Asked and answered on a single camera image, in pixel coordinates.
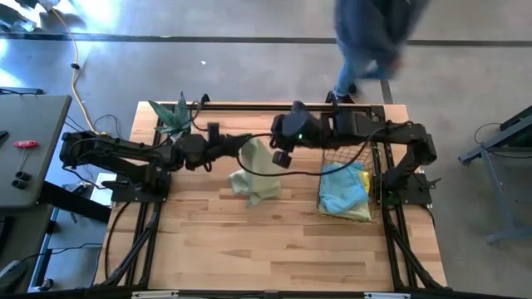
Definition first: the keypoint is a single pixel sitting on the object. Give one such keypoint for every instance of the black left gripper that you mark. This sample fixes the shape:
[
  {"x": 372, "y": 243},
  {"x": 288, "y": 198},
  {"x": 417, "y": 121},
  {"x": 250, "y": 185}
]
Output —
[{"x": 199, "y": 151}]

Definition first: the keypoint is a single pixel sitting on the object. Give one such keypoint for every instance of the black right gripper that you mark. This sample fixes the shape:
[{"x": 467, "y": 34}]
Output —
[{"x": 299, "y": 130}]

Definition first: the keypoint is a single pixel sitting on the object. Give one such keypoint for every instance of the pale green microfiber towel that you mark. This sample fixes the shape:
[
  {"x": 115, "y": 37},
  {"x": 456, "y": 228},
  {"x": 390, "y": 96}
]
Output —
[
  {"x": 357, "y": 215},
  {"x": 257, "y": 182}
]

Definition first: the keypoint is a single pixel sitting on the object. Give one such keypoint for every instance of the teal textured microfiber towel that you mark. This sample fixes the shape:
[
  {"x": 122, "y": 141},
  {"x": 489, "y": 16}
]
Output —
[{"x": 343, "y": 187}]

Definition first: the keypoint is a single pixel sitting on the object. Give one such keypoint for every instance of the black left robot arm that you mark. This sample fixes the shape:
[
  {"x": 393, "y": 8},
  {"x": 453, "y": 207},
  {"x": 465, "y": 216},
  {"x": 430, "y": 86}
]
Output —
[{"x": 120, "y": 149}]

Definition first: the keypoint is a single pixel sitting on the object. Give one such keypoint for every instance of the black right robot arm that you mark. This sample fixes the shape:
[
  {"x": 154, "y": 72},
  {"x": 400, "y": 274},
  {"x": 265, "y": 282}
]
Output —
[{"x": 395, "y": 133}]

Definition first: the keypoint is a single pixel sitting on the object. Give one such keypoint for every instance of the potted snake plant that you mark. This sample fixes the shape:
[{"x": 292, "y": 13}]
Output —
[{"x": 174, "y": 118}]

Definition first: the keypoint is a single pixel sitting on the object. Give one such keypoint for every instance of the person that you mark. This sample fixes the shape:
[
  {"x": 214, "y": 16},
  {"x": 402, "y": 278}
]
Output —
[{"x": 374, "y": 29}]

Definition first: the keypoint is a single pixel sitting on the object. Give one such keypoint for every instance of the white flat box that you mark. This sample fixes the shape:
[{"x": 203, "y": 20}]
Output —
[{"x": 101, "y": 193}]

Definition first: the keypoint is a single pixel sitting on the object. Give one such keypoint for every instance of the grey side table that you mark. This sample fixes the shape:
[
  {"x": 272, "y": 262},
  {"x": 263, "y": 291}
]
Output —
[{"x": 37, "y": 124}]

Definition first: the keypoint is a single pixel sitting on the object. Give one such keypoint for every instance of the black cylindrical socket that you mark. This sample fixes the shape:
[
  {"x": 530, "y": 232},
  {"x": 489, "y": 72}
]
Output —
[
  {"x": 19, "y": 184},
  {"x": 23, "y": 175}
]

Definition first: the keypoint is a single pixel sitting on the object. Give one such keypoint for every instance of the grey metal stand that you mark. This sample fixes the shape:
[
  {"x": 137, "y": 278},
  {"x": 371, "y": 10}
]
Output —
[{"x": 511, "y": 233}]

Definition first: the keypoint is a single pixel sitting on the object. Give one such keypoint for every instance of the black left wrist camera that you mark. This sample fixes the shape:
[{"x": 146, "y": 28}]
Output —
[{"x": 213, "y": 130}]

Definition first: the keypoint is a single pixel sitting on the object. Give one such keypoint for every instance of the black aluminium table frame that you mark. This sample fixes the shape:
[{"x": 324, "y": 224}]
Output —
[{"x": 257, "y": 107}]

